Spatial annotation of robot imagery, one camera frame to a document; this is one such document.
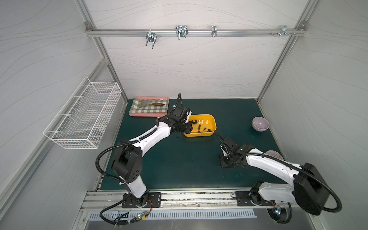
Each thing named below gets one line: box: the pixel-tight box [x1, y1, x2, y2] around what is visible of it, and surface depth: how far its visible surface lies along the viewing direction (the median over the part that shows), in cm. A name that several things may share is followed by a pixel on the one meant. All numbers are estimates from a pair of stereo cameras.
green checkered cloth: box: [128, 98, 168, 114], surface depth 117 cm
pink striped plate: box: [265, 149, 284, 161], surface depth 88 cm
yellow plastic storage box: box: [183, 114, 217, 138], surface depth 106 cm
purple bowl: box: [251, 116, 270, 132], surface depth 103 cm
